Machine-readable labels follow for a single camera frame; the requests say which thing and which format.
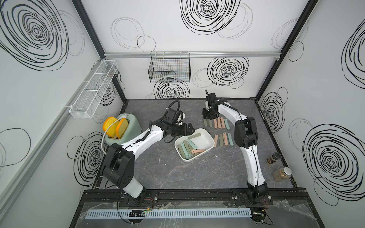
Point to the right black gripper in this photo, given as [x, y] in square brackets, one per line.
[204, 116]

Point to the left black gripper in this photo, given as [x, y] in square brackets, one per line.
[184, 131]

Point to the pink folding fruit knife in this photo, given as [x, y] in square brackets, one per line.
[215, 123]

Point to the teal folding fruit knife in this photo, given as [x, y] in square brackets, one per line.
[226, 124]

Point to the pink knife second row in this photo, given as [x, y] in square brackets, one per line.
[225, 138]

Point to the white plastic storage box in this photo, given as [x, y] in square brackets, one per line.
[205, 141]

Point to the teal knife second row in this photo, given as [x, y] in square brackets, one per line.
[230, 139]

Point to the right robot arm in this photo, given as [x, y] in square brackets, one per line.
[246, 138]

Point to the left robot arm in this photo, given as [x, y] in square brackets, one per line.
[119, 163]

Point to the olive folding knife top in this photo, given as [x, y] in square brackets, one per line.
[194, 136]

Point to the long teal knife in box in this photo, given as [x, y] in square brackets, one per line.
[184, 150]

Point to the green toaster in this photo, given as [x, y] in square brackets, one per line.
[134, 129]

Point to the orange toast slice right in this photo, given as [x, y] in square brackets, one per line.
[121, 128]

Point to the orange toast slice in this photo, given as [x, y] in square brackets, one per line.
[121, 128]
[109, 126]

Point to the orange toast slice left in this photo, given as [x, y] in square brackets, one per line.
[109, 126]

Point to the spice jar black cap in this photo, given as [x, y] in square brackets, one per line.
[274, 158]

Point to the glass spice jar silver cap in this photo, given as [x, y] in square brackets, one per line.
[282, 174]

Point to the black wire basket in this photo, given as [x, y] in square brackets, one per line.
[176, 65]

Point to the white wire shelf basket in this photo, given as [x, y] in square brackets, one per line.
[96, 86]

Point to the aluminium wall rail back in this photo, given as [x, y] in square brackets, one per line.
[193, 54]

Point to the aluminium wall rail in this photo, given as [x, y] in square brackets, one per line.
[193, 54]
[10, 194]

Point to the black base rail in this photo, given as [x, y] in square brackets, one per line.
[158, 197]

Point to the grey slotted cable duct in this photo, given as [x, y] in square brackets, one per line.
[170, 213]

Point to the aluminium wall rail left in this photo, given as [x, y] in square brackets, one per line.
[10, 194]

